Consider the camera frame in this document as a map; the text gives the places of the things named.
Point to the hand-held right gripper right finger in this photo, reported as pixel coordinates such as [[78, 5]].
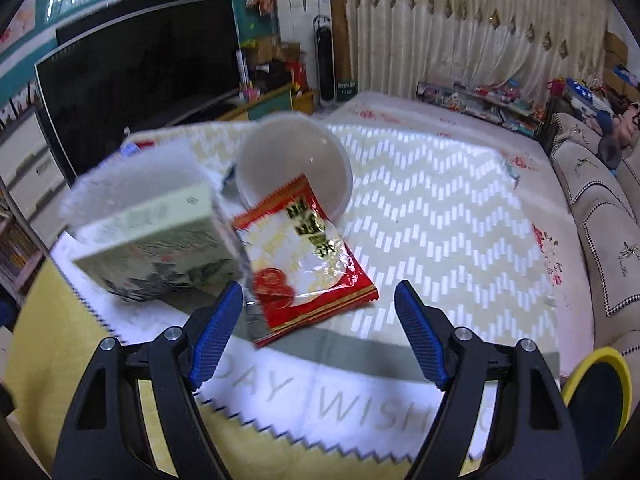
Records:
[[422, 340]]

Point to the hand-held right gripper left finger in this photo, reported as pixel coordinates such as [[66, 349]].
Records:
[[215, 340]]

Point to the red snack packet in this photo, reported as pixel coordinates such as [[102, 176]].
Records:
[[300, 270]]

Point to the green and white carton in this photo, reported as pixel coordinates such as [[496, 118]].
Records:
[[150, 245]]

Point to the black bin with yellow rim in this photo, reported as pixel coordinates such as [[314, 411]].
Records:
[[595, 410]]

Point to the white paper bowl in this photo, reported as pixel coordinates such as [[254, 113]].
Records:
[[295, 160]]

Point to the yellow and grey tablecloth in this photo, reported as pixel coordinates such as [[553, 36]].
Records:
[[400, 200]]

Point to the blue card box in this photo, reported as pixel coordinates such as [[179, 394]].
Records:
[[131, 150]]

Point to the bookshelf with books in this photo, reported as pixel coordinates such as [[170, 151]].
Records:
[[20, 255]]

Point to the beige sofa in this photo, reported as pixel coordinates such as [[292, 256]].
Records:
[[600, 210]]

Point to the cluttered glass coffee table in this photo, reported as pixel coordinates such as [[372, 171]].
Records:
[[475, 100]]

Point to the pink pen holder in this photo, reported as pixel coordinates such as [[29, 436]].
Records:
[[250, 93]]

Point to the yellow wooden tub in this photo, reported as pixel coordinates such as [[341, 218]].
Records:
[[303, 102]]

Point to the green box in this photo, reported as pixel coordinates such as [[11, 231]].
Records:
[[346, 91]]

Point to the white drawer unit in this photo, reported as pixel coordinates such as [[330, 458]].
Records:
[[25, 160]]

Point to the large curved television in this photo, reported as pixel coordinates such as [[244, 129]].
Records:
[[135, 90]]

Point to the dark neck pillow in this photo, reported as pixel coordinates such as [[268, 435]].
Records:
[[610, 152]]

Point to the white upright box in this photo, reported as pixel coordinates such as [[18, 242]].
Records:
[[241, 67]]

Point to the red box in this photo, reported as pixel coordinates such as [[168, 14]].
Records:
[[297, 76]]

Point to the blue star-print bag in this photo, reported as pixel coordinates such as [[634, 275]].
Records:
[[582, 92]]

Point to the grey tower fan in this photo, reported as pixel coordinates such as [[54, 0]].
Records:
[[324, 60]]

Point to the pile of plush toys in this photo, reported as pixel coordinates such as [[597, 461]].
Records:
[[627, 125]]

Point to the open cardboard boxes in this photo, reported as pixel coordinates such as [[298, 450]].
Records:
[[277, 47]]

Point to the beige embroidered curtain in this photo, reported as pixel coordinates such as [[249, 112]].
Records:
[[450, 35]]

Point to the row of photo prints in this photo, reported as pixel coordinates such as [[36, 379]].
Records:
[[20, 102]]

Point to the stack of cardboard boxes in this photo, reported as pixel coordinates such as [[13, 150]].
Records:
[[615, 47]]

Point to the black wall television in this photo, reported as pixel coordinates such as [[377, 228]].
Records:
[[125, 15]]

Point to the wall poster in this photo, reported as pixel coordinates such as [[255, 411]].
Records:
[[20, 20]]

